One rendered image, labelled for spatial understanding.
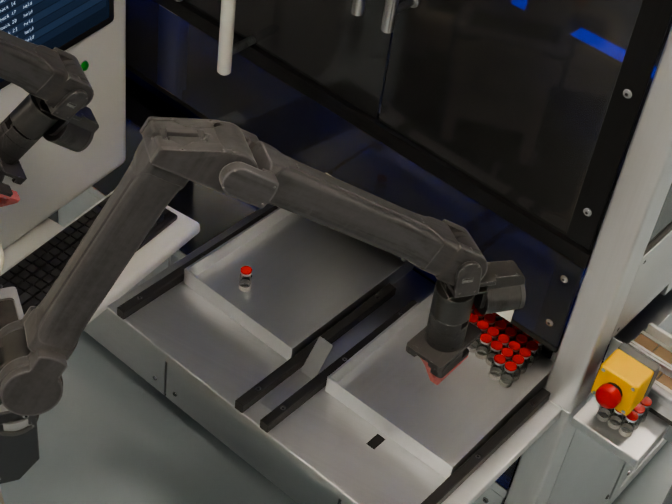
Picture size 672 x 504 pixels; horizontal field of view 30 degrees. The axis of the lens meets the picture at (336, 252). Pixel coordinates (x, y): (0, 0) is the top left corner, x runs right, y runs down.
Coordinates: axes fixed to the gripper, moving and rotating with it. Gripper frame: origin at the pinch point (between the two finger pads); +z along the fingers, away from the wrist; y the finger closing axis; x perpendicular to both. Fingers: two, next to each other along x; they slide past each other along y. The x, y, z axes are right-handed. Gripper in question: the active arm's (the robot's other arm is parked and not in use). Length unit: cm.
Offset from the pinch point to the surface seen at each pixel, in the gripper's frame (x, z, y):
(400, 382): 12.2, 20.5, 10.8
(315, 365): 23.7, 18.3, 1.8
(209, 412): 70, 92, 25
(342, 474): 6.7, 20.2, -10.7
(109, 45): 91, -4, 18
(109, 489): 79, 108, 1
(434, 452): -2.2, 17.1, 0.9
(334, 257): 40, 21, 26
